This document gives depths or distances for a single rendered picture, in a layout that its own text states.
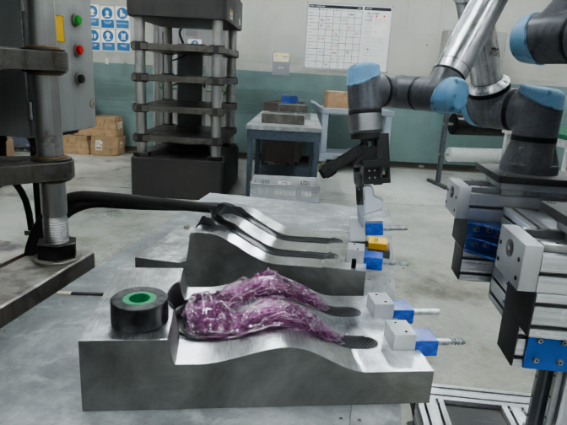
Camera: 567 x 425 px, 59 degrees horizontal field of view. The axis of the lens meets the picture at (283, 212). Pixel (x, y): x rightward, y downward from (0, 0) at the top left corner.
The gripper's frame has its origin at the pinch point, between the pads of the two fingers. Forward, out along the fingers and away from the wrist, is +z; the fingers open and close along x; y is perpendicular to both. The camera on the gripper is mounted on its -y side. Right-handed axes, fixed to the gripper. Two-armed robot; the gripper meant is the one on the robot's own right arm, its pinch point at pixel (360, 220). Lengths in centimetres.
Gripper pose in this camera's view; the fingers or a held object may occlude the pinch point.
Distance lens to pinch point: 119.3
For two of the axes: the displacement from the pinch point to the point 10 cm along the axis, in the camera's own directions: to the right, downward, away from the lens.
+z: 0.6, 9.9, 1.0
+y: 9.8, -0.4, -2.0
